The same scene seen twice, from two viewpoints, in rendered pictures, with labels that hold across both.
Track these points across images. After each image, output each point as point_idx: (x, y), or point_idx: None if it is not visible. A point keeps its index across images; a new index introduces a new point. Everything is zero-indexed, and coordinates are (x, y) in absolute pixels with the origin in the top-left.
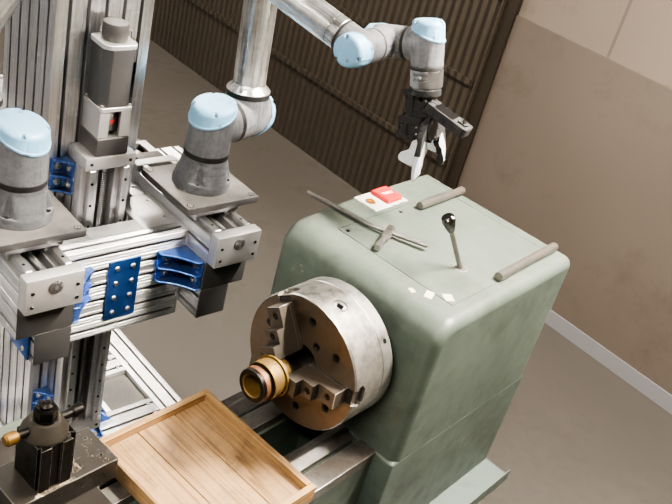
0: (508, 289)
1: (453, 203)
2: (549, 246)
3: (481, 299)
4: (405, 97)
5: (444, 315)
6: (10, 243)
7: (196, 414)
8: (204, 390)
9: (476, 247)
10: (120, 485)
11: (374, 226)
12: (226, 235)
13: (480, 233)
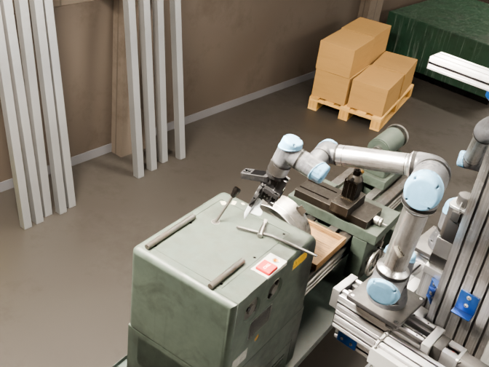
0: (187, 214)
1: (216, 276)
2: (153, 240)
3: (204, 204)
4: (285, 185)
5: (225, 194)
6: (429, 229)
7: (314, 259)
8: (316, 263)
9: (203, 239)
10: None
11: (270, 234)
12: (349, 277)
13: (199, 251)
